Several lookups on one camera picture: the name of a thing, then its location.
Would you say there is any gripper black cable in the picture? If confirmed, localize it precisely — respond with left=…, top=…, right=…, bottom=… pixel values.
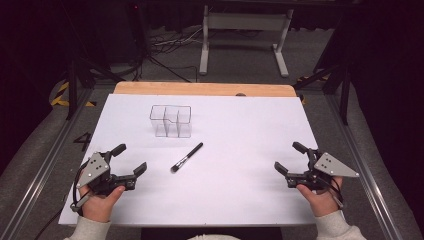
left=33, top=159, right=93, bottom=240
left=328, top=179, right=347, bottom=211

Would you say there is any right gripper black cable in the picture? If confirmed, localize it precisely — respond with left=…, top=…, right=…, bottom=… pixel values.
left=328, top=179, right=347, bottom=211

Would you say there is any clear plastic organizer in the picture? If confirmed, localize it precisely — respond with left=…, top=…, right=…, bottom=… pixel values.
left=149, top=104, right=193, bottom=139

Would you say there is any white table board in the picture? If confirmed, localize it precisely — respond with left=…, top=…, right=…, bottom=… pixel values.
left=58, top=93, right=347, bottom=228

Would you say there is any person's right hand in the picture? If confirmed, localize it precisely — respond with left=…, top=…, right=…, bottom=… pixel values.
left=295, top=176, right=344, bottom=218

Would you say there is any aluminium floor rail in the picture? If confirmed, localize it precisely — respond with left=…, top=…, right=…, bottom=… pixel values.
left=0, top=88, right=95, bottom=240
left=324, top=93, right=405, bottom=240

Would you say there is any black makeup brush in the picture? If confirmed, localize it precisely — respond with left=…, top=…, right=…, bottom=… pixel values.
left=170, top=142, right=204, bottom=174

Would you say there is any person's left hand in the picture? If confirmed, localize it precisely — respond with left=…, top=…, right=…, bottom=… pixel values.
left=78, top=184, right=126, bottom=224

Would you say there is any black equipment with red light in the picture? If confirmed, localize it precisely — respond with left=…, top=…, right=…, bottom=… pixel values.
left=109, top=0, right=152, bottom=66

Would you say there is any white metal stand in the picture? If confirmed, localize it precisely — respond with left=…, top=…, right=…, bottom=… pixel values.
left=198, top=4, right=295, bottom=78

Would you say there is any bundle of floor cables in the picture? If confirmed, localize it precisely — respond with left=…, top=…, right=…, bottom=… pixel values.
left=146, top=25, right=205, bottom=84

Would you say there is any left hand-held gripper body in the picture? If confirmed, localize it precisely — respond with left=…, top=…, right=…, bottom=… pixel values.
left=75, top=150, right=138, bottom=197

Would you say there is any black metal frame stand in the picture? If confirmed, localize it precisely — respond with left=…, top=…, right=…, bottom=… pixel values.
left=293, top=61, right=352, bottom=126

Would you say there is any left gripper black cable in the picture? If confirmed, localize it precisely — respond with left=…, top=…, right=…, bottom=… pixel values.
left=33, top=159, right=93, bottom=240

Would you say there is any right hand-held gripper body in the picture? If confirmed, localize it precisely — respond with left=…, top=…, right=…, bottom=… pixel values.
left=285, top=148, right=361, bottom=193

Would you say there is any black tripod stand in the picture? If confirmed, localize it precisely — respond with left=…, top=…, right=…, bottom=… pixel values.
left=64, top=54, right=125, bottom=121

